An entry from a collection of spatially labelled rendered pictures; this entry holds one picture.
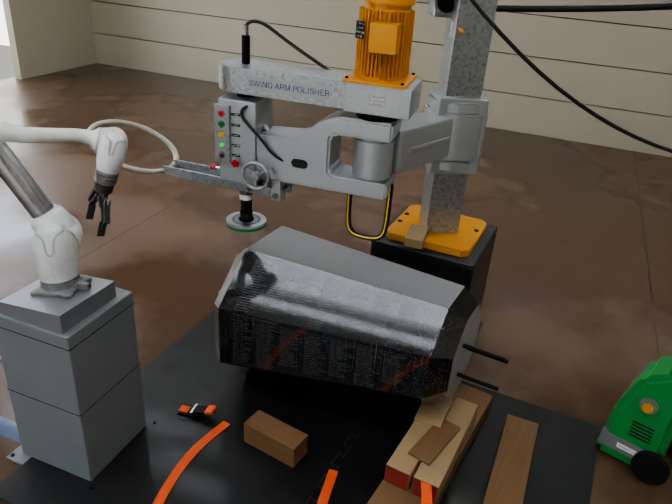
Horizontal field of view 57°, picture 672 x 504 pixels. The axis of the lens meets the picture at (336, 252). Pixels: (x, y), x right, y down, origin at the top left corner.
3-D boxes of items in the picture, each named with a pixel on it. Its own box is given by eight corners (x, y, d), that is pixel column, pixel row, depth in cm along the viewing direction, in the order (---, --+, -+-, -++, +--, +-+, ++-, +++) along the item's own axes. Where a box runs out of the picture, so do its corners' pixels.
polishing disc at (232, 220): (247, 233, 319) (247, 231, 318) (217, 221, 329) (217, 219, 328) (274, 220, 335) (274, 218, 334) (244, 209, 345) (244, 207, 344)
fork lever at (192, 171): (294, 189, 326) (295, 180, 323) (281, 202, 309) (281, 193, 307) (177, 165, 341) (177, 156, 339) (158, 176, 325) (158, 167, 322)
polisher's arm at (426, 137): (442, 138, 363) (448, 95, 351) (493, 154, 342) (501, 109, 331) (356, 163, 315) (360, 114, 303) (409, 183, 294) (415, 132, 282)
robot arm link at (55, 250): (34, 286, 250) (23, 236, 241) (43, 267, 266) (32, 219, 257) (77, 282, 253) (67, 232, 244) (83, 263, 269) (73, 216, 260)
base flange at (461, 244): (411, 208, 393) (412, 201, 391) (487, 227, 376) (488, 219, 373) (383, 237, 353) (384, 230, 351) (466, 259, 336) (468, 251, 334)
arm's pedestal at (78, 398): (92, 495, 273) (68, 348, 236) (5, 459, 288) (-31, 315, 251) (161, 423, 314) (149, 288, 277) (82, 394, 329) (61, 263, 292)
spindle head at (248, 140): (300, 182, 325) (303, 97, 304) (285, 197, 306) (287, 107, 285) (237, 171, 333) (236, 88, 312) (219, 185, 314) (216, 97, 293)
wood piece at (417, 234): (410, 231, 353) (411, 223, 351) (427, 234, 351) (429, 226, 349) (403, 245, 336) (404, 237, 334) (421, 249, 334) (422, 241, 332)
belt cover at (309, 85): (418, 115, 292) (422, 79, 285) (407, 128, 271) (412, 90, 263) (232, 88, 315) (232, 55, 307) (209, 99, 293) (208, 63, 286)
